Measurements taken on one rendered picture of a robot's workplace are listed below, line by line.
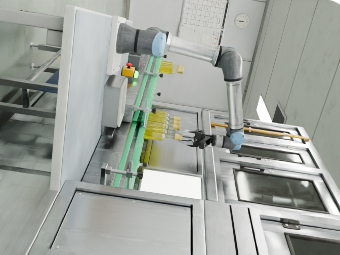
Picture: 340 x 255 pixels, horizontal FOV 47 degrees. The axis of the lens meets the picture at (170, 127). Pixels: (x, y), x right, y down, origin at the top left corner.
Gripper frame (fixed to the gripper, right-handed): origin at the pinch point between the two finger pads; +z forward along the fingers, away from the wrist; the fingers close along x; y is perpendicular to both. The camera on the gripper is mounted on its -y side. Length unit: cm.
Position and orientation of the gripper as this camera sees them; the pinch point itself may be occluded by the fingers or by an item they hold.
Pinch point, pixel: (180, 137)
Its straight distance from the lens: 226.4
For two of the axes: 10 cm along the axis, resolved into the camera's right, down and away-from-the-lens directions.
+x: 1.4, -9.2, -3.7
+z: -9.9, -1.4, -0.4
